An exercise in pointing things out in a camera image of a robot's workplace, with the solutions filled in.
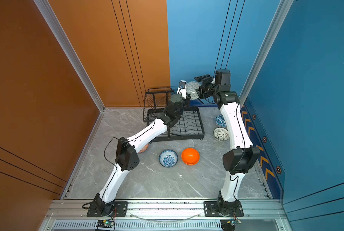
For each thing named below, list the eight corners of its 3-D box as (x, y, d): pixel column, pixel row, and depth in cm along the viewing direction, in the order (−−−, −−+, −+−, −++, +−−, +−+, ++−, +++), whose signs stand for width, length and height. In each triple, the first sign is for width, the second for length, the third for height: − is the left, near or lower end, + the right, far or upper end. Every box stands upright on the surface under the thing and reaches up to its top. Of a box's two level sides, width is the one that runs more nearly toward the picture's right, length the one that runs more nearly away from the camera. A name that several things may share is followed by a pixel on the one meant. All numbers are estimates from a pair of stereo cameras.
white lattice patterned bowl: (213, 141, 102) (214, 137, 98) (211, 131, 108) (212, 127, 104) (228, 141, 102) (230, 137, 98) (225, 131, 108) (227, 127, 104)
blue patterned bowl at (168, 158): (160, 166, 90) (159, 163, 86) (161, 152, 96) (160, 149, 92) (177, 166, 90) (177, 163, 86) (177, 152, 96) (177, 149, 92)
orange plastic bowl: (181, 166, 90) (181, 162, 86) (181, 151, 97) (181, 148, 93) (199, 166, 90) (200, 162, 86) (197, 151, 97) (198, 147, 92)
